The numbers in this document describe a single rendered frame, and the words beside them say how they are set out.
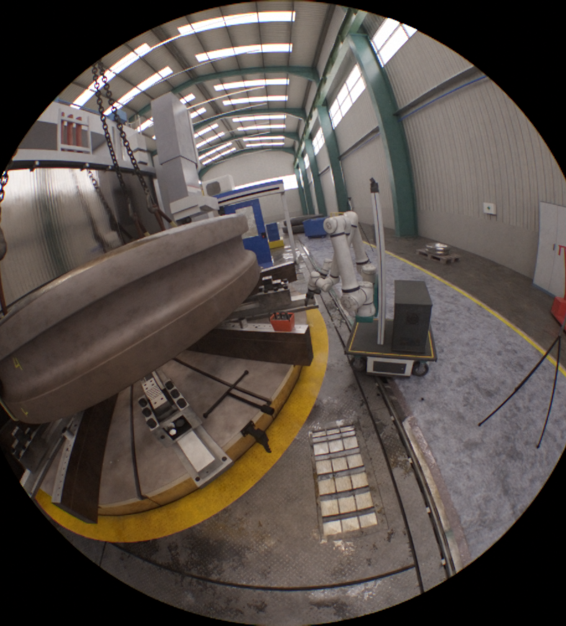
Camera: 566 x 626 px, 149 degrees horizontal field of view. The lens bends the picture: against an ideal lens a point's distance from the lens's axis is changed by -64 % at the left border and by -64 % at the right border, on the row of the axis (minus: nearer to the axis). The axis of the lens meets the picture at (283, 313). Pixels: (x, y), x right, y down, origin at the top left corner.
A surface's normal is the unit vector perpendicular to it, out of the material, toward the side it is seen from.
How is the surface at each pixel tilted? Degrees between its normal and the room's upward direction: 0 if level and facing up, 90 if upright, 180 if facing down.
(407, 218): 90
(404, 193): 90
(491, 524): 0
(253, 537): 0
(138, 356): 90
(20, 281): 90
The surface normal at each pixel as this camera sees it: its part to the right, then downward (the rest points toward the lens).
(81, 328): 0.62, 0.24
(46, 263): 0.98, -0.19
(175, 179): 0.02, 0.44
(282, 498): -0.19, -0.88
